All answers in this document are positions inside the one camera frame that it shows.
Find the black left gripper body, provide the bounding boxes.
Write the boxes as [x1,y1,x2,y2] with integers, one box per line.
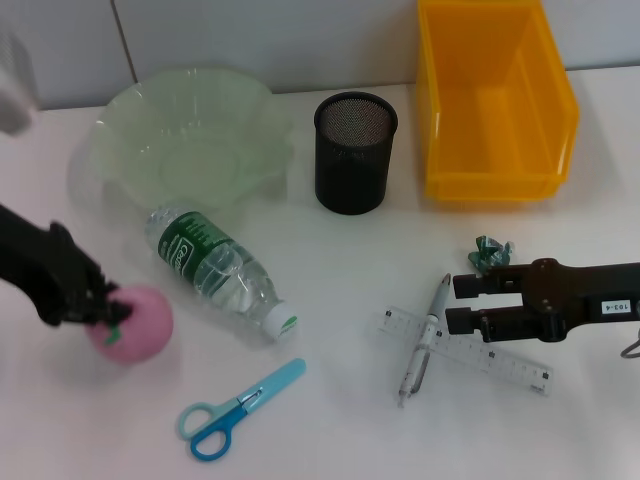
[0,202,105,329]

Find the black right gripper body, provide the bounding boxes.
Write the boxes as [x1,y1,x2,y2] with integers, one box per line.
[522,257,640,345]

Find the pink toy peach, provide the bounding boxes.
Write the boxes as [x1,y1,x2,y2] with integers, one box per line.
[84,282,175,364]

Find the green plastic wrapper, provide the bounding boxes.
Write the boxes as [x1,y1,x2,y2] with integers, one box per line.
[467,233,516,276]

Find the clear green-label water bottle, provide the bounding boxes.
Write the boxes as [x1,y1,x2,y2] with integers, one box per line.
[144,203,303,346]

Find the grey white pen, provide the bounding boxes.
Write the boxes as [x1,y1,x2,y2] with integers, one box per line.
[397,272,454,409]

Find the transparent plastic ruler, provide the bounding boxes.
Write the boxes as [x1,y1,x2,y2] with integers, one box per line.
[372,305,555,398]

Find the blue scissors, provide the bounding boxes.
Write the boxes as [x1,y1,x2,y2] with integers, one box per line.
[177,357,307,461]

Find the black mesh pen holder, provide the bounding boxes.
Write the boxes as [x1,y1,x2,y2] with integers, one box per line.
[313,91,400,216]

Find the green glass fruit plate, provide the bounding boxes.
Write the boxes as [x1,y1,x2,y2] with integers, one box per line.
[92,66,296,211]

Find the yellow plastic bin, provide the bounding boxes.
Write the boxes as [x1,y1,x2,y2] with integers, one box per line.
[417,0,581,203]

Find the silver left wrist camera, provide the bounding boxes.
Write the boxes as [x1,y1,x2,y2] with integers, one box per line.
[0,29,39,136]

